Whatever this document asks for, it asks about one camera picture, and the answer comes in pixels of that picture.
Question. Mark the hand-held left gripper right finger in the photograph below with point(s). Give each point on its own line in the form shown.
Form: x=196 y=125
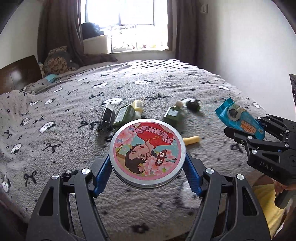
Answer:
x=193 y=176

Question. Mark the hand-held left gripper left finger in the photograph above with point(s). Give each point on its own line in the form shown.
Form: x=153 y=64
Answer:
x=103 y=176

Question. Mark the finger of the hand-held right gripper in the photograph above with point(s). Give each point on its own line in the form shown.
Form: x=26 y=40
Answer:
x=279 y=126
x=245 y=141

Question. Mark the blue snack packet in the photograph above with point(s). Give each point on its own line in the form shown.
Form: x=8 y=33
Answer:
x=222 y=111

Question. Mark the yellow trash bin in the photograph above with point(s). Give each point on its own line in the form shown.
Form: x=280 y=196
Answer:
x=266 y=204

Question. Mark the round illustrated metal tin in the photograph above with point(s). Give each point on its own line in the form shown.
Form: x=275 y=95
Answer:
x=148 y=150

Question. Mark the person's right hand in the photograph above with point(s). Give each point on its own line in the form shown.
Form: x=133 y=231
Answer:
x=278 y=188

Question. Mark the pale yellow stick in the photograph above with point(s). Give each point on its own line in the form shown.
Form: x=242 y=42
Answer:
x=192 y=140

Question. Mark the dark flat object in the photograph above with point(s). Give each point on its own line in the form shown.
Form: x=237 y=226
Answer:
x=293 y=88

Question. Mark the grey cat print blanket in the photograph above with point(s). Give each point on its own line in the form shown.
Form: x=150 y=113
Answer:
x=69 y=129

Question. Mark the black and silver box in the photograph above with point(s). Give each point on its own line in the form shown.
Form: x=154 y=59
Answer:
x=105 y=118

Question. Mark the small black object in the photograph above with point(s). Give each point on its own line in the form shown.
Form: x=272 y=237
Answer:
x=193 y=105

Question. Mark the flat green box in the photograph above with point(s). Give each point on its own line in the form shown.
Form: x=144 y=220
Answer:
x=124 y=114

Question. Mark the small green carton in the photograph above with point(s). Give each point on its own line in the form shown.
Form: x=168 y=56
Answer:
x=172 y=114

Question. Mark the white round cap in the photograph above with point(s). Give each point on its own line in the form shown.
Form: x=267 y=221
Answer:
x=179 y=103

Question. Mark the yellow and white tube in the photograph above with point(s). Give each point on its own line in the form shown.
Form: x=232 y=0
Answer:
x=137 y=106

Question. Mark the teal packet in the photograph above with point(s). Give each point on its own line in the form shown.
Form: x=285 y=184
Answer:
x=51 y=78

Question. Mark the grey bow print pillow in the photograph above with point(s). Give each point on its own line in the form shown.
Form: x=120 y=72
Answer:
x=13 y=109

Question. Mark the brown patterned cushion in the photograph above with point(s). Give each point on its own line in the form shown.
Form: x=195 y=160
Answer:
x=55 y=61

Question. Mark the brown curtain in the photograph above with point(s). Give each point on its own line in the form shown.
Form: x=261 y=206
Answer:
x=62 y=27
x=185 y=30

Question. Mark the white storage box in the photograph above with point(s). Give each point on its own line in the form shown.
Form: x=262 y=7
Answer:
x=96 y=45

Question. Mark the brown wooden headboard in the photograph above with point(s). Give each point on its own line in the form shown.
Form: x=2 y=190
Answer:
x=16 y=74

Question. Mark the dark blue cloth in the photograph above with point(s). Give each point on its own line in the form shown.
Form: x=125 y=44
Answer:
x=90 y=30

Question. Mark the metal drying rack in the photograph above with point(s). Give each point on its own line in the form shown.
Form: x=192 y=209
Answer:
x=131 y=27

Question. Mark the bright window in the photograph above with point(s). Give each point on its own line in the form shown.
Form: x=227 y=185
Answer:
x=129 y=14

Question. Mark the wall light switch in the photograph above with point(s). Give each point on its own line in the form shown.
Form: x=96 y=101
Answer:
x=204 y=8

